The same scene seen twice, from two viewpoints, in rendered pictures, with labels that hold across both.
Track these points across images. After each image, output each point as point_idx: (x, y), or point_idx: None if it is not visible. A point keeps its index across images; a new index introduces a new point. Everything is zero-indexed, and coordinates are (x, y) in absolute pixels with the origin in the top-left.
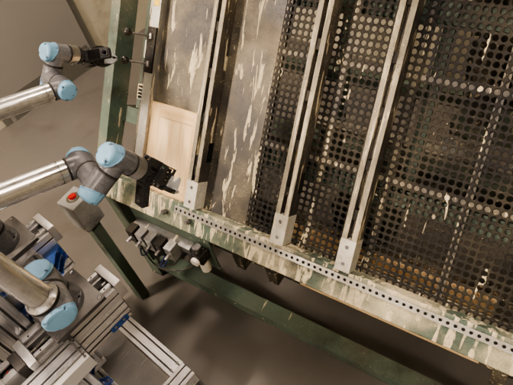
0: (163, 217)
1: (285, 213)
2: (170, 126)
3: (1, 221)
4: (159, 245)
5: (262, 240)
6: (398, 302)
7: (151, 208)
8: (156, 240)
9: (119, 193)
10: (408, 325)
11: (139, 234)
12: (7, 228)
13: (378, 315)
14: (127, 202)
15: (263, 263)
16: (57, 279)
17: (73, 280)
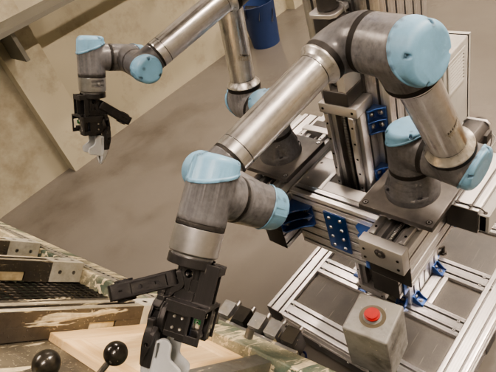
0: (223, 322)
1: (43, 257)
2: (131, 359)
3: (393, 170)
4: (241, 305)
5: (93, 272)
6: (14, 232)
7: (241, 333)
8: (246, 314)
9: (305, 363)
10: (23, 232)
11: (274, 321)
12: (392, 181)
13: (38, 238)
14: (291, 353)
15: (109, 271)
16: (244, 108)
17: (278, 169)
